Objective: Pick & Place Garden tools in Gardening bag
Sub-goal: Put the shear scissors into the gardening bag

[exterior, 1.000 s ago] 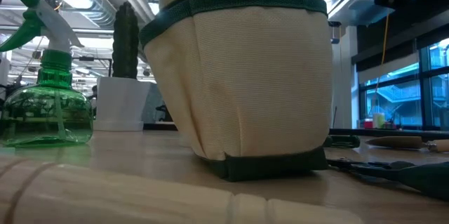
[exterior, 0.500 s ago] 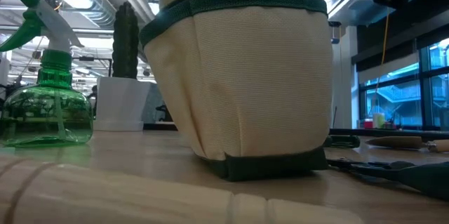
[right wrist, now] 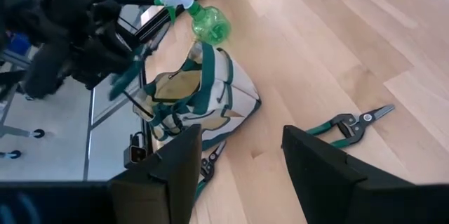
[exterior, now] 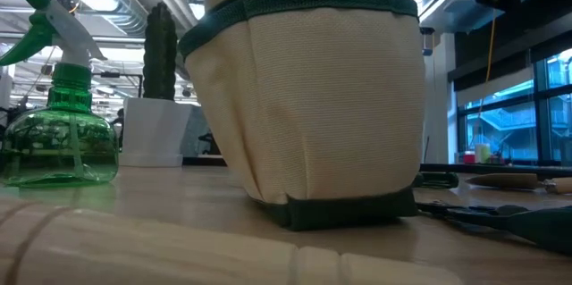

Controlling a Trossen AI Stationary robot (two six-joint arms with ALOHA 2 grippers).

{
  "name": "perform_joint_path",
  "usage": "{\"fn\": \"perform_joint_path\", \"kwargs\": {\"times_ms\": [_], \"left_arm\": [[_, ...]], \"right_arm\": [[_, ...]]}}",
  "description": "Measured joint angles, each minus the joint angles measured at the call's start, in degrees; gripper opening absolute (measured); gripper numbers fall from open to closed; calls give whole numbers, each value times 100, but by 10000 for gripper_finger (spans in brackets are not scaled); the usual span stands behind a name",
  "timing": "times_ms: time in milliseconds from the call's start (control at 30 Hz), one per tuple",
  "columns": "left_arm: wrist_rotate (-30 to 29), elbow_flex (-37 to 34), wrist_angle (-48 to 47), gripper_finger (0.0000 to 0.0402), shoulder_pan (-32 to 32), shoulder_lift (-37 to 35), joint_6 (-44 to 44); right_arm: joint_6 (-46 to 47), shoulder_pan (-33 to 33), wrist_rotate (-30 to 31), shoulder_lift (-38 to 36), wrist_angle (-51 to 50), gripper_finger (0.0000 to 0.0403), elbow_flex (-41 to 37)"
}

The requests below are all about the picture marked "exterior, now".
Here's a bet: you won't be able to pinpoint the wooden-handled hand trowel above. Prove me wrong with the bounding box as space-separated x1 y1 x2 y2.
464 172 572 196

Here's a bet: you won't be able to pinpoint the tall green cactus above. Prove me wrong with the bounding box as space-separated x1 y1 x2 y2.
141 1 179 101

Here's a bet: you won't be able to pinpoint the small green-handled pruner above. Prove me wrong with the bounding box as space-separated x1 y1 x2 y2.
411 171 460 189

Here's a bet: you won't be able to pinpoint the large green-handled pruning shears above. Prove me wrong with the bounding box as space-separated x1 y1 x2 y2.
414 201 572 257

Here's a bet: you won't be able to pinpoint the white cup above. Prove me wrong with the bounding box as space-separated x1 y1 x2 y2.
474 143 492 164

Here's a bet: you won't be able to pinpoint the cream gardening bag green trim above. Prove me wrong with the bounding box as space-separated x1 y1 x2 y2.
177 0 426 232

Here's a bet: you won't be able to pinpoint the black background rig frame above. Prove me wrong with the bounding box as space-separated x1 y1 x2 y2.
91 71 144 98

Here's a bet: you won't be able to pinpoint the long ceiling light bar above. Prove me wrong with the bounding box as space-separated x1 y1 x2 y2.
88 33 147 47

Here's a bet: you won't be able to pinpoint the grey speckled board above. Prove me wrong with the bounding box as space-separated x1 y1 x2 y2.
181 105 212 157

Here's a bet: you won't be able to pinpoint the person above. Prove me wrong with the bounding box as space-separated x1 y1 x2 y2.
109 107 125 148

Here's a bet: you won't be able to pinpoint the green spray bottle white trigger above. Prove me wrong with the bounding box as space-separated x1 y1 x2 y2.
0 0 120 189

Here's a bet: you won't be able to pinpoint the white hexagonal plant pot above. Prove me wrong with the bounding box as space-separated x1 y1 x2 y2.
117 96 194 169

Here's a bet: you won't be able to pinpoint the black hanging cable reel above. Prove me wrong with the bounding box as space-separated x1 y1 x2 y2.
55 0 82 14

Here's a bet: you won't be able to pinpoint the black aluminium table frame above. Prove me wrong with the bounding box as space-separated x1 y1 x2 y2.
181 155 572 178

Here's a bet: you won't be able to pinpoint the dark-framed window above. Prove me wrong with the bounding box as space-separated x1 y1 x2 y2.
455 47 572 166

